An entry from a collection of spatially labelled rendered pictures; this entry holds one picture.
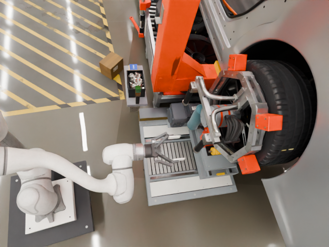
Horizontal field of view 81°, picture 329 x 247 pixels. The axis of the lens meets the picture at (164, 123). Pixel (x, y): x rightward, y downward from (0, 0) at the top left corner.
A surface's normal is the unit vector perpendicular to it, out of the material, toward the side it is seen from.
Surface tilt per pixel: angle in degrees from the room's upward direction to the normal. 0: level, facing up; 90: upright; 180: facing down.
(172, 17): 90
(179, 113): 0
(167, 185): 0
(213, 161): 0
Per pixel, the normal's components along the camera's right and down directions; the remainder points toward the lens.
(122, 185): 0.58, -0.19
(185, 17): 0.15, 0.89
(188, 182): 0.15, -0.45
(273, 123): 0.22, 0.14
